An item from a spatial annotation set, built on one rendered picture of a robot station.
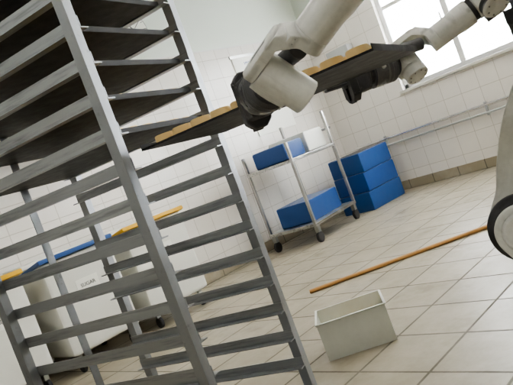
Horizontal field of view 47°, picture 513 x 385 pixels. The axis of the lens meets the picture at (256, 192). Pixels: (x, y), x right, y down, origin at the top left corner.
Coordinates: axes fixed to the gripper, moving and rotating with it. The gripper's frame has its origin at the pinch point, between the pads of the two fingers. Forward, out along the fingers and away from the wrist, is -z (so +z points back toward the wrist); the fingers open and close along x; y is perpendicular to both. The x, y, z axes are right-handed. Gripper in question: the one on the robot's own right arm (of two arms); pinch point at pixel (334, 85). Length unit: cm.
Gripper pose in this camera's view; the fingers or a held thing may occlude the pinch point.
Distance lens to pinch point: 162.1
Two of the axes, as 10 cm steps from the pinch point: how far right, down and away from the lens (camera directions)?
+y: 2.7, -0.5, -9.6
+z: 9.0, -3.5, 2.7
